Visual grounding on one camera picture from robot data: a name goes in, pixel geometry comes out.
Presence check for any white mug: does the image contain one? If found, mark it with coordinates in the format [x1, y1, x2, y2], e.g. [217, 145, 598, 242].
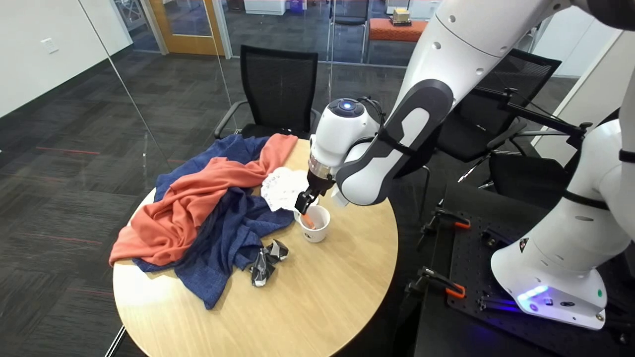
[298, 205, 331, 243]

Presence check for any white patterned cloth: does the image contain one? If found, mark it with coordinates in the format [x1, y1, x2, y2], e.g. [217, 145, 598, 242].
[260, 167, 311, 213]

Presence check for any crumpled black silver wrapper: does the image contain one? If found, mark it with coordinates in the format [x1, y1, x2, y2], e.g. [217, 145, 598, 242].
[250, 239, 289, 288]

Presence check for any black mesh office chair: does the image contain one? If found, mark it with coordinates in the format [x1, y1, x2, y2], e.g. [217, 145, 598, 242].
[420, 48, 563, 209]
[214, 45, 321, 141]

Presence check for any blue cloth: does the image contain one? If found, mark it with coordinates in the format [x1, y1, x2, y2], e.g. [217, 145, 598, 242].
[132, 134, 295, 310]

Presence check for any orange cloth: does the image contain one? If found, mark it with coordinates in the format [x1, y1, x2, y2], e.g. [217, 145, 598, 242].
[109, 133, 299, 267]

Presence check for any orange upholstered bench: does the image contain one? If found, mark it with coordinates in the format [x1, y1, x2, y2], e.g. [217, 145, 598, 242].
[368, 18, 429, 43]

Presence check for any white cabinet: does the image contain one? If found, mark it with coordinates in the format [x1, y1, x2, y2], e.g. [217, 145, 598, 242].
[243, 0, 287, 16]

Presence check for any small box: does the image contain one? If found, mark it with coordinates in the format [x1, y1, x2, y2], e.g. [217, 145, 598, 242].
[390, 7, 413, 27]

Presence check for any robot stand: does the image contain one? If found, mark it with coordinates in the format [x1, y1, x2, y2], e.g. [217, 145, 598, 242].
[406, 182, 635, 357]

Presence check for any wooden door with glass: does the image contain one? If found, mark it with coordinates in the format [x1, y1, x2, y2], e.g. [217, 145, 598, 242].
[148, 0, 227, 57]

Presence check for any black clamp with orange handle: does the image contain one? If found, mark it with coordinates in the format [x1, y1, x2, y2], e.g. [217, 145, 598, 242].
[419, 200, 471, 249]
[406, 266, 467, 299]

